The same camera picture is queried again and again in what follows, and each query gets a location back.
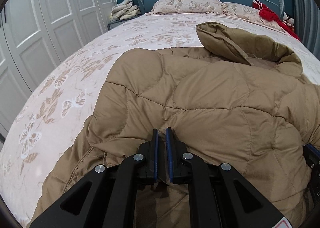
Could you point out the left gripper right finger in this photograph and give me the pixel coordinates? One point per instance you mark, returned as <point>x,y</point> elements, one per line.
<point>219,196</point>

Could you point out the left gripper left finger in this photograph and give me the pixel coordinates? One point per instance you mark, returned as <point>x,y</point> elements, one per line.
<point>105,196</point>

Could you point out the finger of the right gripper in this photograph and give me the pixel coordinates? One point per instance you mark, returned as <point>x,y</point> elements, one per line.
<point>311,155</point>

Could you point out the tan quilted down coat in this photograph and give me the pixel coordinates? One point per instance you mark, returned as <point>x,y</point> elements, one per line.
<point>241,98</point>

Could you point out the folded cream clothes pile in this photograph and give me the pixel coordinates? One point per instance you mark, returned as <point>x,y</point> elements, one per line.
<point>124,10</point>

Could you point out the small figurines on nightstand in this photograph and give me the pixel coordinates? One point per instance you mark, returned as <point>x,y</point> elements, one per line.
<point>288,20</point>

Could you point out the grey blue curtain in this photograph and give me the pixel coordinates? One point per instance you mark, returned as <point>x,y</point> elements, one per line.
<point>307,24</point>

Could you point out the red garment on bed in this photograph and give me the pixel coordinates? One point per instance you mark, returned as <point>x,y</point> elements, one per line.
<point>269,15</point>

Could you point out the right butterfly pattern pillow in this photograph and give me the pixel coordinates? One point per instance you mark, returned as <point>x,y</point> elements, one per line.
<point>250,14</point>

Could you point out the butterfly pattern pillow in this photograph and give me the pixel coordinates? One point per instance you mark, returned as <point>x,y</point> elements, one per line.
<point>250,14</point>
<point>187,6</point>

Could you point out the dark blue nightstand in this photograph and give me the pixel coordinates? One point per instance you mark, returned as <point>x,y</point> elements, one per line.
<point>114,24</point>

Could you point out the white panelled wardrobe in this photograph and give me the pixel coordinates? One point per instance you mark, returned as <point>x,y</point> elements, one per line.
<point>36,37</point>

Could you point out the left butterfly pattern pillow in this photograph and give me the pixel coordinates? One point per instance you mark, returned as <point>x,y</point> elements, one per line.
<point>187,6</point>

